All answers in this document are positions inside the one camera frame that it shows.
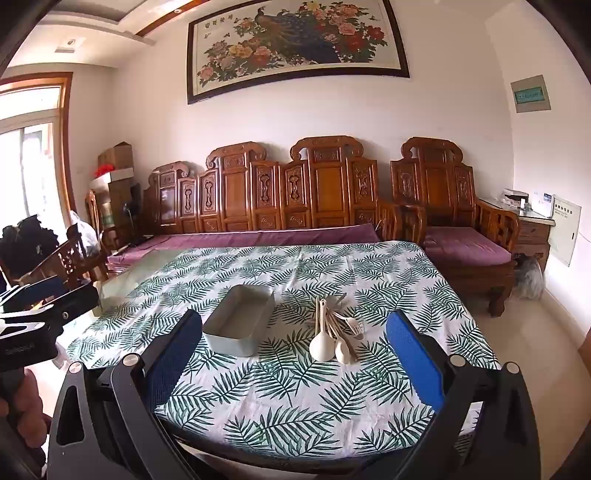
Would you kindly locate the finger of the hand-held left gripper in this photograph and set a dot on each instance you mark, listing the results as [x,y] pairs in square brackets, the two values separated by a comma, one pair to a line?
[69,304]
[44,287]

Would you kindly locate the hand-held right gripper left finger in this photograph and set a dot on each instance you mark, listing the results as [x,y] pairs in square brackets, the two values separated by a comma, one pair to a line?
[178,364]

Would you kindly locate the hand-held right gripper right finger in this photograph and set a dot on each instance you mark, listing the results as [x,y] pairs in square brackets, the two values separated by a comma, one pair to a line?
[411,355]

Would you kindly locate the cream fork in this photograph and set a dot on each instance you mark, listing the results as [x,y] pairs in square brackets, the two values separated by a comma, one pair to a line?
[355,326]

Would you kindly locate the grey rectangular tray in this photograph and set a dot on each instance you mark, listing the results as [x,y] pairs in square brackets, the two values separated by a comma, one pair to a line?
[240,314]

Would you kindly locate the large cream spoon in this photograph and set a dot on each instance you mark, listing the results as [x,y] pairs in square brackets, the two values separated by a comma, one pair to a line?
[321,347]

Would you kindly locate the person's left hand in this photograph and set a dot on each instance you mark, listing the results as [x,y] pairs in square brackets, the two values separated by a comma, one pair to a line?
[30,406]

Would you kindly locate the wooden dining chair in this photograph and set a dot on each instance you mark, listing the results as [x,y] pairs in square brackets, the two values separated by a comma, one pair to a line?
[94,212]
[69,258]

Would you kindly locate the black clothing pile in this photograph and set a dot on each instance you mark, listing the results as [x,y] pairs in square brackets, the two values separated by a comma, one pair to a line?
[23,244]

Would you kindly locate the clear plastic bag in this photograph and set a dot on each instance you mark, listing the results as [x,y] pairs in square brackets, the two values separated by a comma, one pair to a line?
[85,233]

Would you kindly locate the clear plastic utensil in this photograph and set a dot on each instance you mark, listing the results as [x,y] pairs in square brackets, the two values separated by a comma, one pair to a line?
[335,302]
[341,297]

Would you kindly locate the leaf-print tablecloth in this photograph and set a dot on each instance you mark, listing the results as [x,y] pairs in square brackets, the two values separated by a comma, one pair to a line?
[277,392]

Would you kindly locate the brown cardboard box stack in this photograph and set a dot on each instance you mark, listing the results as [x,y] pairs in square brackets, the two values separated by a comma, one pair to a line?
[122,198]

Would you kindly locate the square purple seat cushion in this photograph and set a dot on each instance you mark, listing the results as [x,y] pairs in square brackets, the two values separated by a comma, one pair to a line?
[461,244]

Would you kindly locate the white box with red items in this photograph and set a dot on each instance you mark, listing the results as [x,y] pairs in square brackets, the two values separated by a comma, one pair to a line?
[113,177]

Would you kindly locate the long purple seat cushion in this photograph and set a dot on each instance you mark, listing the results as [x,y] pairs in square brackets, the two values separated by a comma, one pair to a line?
[231,237]

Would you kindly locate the grey plastic bag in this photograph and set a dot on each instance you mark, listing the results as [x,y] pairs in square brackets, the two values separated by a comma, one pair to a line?
[528,277]

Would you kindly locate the wooden side table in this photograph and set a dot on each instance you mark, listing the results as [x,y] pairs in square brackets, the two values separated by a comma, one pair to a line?
[531,235]

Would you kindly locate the carved wooden armchair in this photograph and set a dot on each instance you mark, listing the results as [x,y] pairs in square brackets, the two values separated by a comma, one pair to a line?
[434,180]

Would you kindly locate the carved wooden sofa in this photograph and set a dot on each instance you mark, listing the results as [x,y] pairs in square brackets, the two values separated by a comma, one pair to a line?
[238,184]

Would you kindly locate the white router box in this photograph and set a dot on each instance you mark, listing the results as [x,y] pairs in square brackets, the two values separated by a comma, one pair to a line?
[542,204]

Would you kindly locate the framed peacock painting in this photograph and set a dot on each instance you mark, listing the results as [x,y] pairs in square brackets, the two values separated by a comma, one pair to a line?
[300,41]

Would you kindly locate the wooden window frame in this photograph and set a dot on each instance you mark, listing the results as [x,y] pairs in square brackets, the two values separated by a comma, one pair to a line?
[64,138]

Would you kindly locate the white wall panel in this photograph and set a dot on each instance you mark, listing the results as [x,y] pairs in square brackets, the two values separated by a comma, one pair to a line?
[564,230]

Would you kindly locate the green wall panel box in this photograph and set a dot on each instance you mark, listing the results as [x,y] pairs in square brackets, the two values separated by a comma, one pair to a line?
[531,94]

